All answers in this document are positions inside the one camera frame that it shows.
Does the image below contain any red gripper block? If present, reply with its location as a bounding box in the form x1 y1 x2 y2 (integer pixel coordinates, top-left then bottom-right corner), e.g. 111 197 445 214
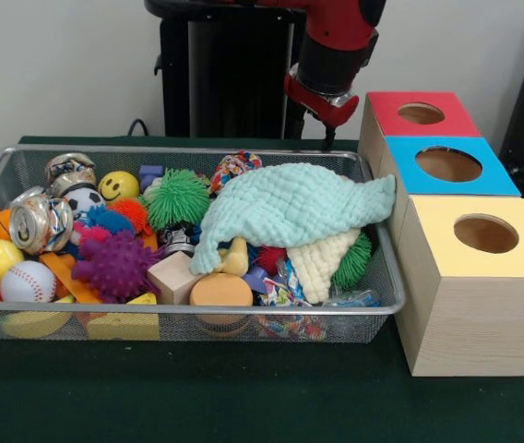
283 70 361 153

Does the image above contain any mint green cloth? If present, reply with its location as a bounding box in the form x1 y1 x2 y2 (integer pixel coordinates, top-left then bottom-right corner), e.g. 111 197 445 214
191 163 398 275

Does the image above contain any clear wrapper with blue print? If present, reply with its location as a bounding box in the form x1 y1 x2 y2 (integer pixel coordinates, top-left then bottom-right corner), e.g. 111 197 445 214
322 289 381 309

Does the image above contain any wooden three-hole sorting box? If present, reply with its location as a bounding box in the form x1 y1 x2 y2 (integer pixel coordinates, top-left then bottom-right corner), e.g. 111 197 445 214
357 90 524 377

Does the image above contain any clear mesh bin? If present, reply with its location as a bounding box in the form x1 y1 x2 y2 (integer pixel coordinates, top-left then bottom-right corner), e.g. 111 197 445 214
0 145 407 344

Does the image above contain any cream knitted cloth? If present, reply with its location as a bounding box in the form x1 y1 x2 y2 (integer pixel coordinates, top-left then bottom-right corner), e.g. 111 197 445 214
285 228 361 304

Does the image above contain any green spiky ball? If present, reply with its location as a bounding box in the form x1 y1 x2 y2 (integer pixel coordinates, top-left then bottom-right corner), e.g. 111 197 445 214
333 233 374 290
146 168 212 232

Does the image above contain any orange round disc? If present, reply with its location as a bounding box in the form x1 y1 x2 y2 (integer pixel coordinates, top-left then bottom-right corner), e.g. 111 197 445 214
190 273 254 326

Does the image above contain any wooden cube block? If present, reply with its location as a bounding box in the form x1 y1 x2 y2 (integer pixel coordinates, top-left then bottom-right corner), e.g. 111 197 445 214
148 251 206 305

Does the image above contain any yellow smiley face ball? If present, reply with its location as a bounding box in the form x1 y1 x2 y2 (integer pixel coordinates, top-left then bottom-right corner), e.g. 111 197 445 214
99 171 140 204

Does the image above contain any purple spiky ball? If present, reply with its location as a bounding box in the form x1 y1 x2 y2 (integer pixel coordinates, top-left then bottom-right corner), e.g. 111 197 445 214
71 229 164 304

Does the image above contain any dark green table cloth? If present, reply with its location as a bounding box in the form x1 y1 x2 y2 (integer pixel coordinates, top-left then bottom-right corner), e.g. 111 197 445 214
0 137 524 443

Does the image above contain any crushed silver can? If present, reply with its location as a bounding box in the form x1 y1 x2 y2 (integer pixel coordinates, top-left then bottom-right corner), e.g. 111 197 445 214
8 187 75 256

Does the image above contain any white baseball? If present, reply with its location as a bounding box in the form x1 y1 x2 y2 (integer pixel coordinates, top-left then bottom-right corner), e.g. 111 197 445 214
0 260 58 304

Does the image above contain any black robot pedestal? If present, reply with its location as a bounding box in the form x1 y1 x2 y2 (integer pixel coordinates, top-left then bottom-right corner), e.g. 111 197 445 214
145 0 311 139

